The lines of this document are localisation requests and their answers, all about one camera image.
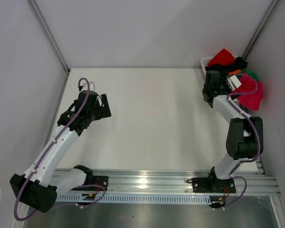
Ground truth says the orange t shirt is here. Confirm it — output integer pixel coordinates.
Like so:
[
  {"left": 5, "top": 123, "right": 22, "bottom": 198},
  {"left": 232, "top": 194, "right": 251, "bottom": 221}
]
[{"left": 229, "top": 69, "right": 242, "bottom": 75}]

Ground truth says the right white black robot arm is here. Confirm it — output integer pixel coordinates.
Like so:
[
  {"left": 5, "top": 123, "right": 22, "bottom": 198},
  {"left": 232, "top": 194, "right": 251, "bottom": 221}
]
[{"left": 201, "top": 70, "right": 263, "bottom": 193}]

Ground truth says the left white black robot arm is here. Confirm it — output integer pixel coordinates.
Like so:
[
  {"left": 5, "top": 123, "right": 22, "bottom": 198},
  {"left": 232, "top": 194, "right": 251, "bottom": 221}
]
[{"left": 10, "top": 90, "right": 112, "bottom": 213}]

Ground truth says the white plastic laundry basket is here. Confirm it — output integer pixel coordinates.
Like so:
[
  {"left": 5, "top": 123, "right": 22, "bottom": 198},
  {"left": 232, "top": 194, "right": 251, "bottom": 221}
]
[{"left": 200, "top": 57, "right": 231, "bottom": 107}]

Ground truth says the red t shirt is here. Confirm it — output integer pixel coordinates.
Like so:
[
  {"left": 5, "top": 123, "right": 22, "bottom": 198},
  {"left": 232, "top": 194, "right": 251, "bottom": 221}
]
[{"left": 208, "top": 48, "right": 235, "bottom": 67}]

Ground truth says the black t shirt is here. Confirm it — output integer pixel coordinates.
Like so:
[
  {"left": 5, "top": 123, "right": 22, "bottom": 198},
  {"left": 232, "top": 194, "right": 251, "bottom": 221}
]
[{"left": 205, "top": 57, "right": 248, "bottom": 72}]

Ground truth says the green t shirt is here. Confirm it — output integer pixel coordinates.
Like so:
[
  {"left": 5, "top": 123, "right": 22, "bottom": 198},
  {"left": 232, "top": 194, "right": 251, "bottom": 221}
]
[{"left": 237, "top": 69, "right": 260, "bottom": 82}]

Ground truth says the magenta t shirt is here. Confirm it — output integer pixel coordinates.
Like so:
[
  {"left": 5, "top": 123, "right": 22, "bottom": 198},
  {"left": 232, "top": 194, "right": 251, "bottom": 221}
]
[{"left": 232, "top": 71, "right": 263, "bottom": 111}]

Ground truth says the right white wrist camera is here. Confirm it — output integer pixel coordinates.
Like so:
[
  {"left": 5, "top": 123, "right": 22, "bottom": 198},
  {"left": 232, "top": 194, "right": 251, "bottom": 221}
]
[{"left": 227, "top": 75, "right": 241, "bottom": 91}]

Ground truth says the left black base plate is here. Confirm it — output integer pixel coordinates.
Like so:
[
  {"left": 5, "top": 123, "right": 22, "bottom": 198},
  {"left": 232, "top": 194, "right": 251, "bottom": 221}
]
[{"left": 72, "top": 176, "right": 109, "bottom": 191}]

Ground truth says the aluminium mounting rail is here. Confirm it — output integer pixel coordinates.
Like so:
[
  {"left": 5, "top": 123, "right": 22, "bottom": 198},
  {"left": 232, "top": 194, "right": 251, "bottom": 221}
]
[{"left": 93, "top": 170, "right": 281, "bottom": 196}]

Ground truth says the slotted grey cable duct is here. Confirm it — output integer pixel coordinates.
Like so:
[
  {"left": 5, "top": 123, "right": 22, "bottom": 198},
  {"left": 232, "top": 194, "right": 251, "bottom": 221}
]
[{"left": 57, "top": 193, "right": 211, "bottom": 205}]

